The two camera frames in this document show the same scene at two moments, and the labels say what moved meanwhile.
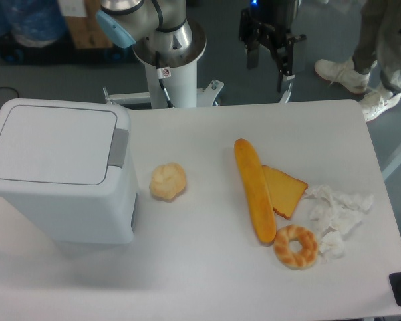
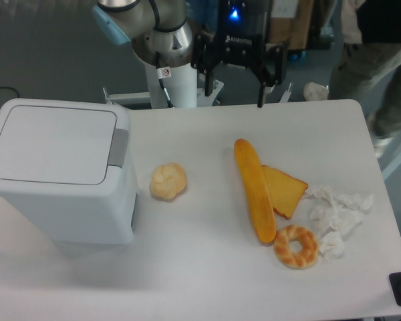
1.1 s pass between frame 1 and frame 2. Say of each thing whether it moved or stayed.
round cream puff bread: stayed
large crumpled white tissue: stayed
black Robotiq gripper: moved
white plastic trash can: stayed
